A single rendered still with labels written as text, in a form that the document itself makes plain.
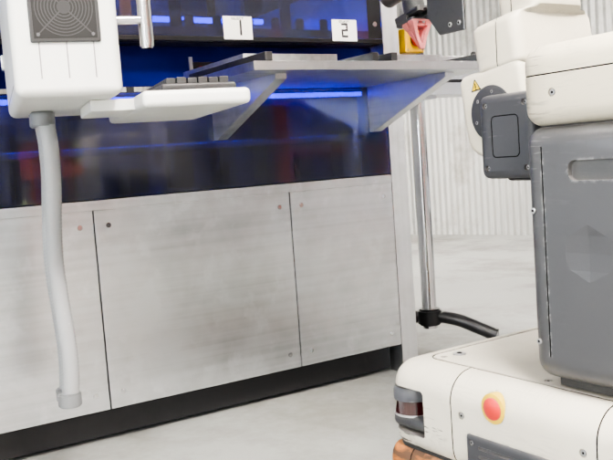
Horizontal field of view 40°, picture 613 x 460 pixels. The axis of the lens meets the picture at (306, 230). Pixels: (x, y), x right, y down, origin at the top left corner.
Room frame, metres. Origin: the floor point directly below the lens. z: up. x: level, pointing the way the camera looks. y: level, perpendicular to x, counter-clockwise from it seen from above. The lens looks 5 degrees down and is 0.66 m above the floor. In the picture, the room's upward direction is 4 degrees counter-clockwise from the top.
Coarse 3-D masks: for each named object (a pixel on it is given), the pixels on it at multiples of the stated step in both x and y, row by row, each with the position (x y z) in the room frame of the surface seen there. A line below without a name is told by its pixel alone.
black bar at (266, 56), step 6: (258, 54) 1.83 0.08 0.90; (264, 54) 1.81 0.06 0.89; (270, 54) 1.81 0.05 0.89; (234, 60) 1.92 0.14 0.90; (240, 60) 1.90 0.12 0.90; (246, 60) 1.87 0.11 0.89; (252, 60) 1.85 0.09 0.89; (258, 60) 1.83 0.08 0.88; (264, 60) 1.81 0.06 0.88; (270, 60) 1.81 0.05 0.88; (216, 66) 2.00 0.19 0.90; (222, 66) 1.98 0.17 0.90; (228, 66) 1.95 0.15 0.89; (234, 66) 1.92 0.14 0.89; (198, 72) 2.09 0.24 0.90; (204, 72) 2.06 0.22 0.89; (210, 72) 2.03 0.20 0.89
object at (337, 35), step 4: (332, 20) 2.38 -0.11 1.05; (336, 20) 2.38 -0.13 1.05; (340, 20) 2.39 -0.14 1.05; (344, 20) 2.40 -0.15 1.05; (348, 20) 2.41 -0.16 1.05; (352, 20) 2.41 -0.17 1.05; (332, 24) 2.38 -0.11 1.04; (336, 24) 2.38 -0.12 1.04; (340, 24) 2.39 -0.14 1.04; (348, 24) 2.41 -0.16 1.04; (352, 24) 2.41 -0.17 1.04; (356, 24) 2.42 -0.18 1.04; (332, 28) 2.38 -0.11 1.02; (336, 28) 2.38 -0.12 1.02; (340, 28) 2.39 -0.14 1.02; (344, 28) 2.40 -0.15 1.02; (348, 28) 2.41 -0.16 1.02; (352, 28) 2.41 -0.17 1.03; (356, 28) 2.42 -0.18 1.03; (332, 32) 2.38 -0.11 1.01; (336, 32) 2.38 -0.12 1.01; (340, 32) 2.39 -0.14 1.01; (344, 32) 2.40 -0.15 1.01; (348, 32) 2.41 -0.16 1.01; (352, 32) 2.41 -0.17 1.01; (356, 32) 2.42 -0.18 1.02; (332, 36) 2.38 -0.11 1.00; (336, 36) 2.38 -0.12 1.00; (340, 36) 2.39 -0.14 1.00; (348, 36) 2.41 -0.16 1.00; (352, 36) 2.41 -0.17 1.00; (356, 36) 2.42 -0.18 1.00; (336, 40) 2.38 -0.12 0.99; (340, 40) 2.39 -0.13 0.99; (344, 40) 2.40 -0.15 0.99; (348, 40) 2.40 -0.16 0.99; (352, 40) 2.41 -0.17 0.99; (356, 40) 2.42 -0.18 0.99
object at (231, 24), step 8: (224, 16) 2.20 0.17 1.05; (232, 16) 2.21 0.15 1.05; (240, 16) 2.23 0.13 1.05; (248, 16) 2.24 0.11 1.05; (224, 24) 2.20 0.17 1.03; (232, 24) 2.21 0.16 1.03; (248, 24) 2.24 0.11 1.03; (224, 32) 2.20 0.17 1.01; (232, 32) 2.21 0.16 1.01; (248, 32) 2.24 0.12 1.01
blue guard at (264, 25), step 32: (128, 0) 2.07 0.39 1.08; (160, 0) 2.11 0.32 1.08; (192, 0) 2.16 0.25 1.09; (224, 0) 2.21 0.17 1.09; (256, 0) 2.26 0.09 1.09; (288, 0) 2.31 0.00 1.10; (320, 0) 2.36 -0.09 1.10; (352, 0) 2.42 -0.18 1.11; (0, 32) 1.91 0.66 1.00; (128, 32) 2.06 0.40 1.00; (160, 32) 2.11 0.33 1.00; (192, 32) 2.15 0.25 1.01; (256, 32) 2.25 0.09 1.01; (288, 32) 2.30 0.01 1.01; (320, 32) 2.36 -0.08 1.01
